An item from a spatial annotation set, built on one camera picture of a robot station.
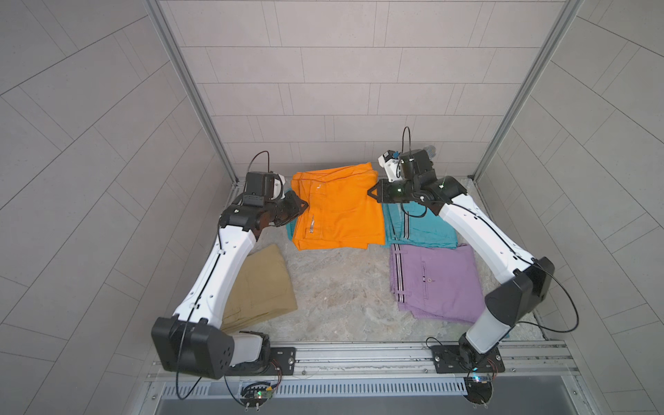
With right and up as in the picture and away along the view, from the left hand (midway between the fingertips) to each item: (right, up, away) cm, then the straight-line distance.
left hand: (311, 201), depth 75 cm
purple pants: (+42, -28, +11) cm, 51 cm away
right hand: (+17, +3, +1) cm, 17 cm away
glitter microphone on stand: (+39, +17, +12) cm, 45 cm away
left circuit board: (-13, -49, -10) cm, 52 cm away
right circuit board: (+46, -51, -7) cm, 69 cm away
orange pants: (+9, -4, 0) cm, 9 cm away
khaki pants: (-19, -30, +11) cm, 37 cm away
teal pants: (+36, -9, +24) cm, 44 cm away
